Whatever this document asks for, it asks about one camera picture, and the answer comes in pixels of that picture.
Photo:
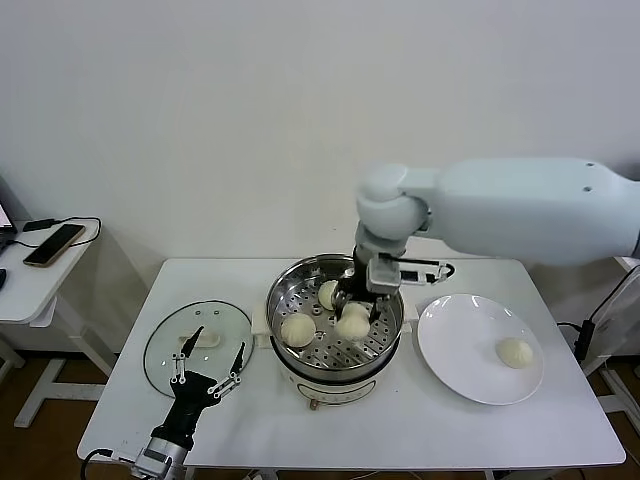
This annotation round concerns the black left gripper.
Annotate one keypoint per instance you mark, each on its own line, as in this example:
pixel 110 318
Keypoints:
pixel 192 392

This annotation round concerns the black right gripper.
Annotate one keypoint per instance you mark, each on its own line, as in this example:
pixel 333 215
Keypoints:
pixel 359 280

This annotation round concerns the white steamed baozi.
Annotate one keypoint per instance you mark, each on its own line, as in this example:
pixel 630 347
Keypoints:
pixel 515 352
pixel 298 331
pixel 327 296
pixel 352 329

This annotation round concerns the glass pot lid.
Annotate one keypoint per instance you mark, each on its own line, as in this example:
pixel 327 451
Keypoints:
pixel 220 320

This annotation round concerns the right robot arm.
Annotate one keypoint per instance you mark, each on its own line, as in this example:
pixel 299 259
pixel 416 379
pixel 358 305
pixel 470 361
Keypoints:
pixel 500 210

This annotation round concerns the stainless steel steamer basket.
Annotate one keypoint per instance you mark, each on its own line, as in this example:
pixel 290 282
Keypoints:
pixel 295 305

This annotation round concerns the white electric cooker pot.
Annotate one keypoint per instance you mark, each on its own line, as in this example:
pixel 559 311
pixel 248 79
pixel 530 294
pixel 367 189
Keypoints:
pixel 340 387

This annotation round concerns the white oval plate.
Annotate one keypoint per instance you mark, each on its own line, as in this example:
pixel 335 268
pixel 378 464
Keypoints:
pixel 465 340

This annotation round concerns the black smartphone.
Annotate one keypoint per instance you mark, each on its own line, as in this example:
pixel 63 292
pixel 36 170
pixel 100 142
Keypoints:
pixel 55 245

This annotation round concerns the white side table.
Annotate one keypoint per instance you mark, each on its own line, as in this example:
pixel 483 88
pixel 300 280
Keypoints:
pixel 612 320
pixel 30 295

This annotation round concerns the black laptop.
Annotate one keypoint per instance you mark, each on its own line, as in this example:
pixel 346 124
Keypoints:
pixel 5 215

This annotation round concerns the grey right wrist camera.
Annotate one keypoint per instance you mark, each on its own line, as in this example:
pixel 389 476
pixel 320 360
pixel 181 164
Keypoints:
pixel 382 275

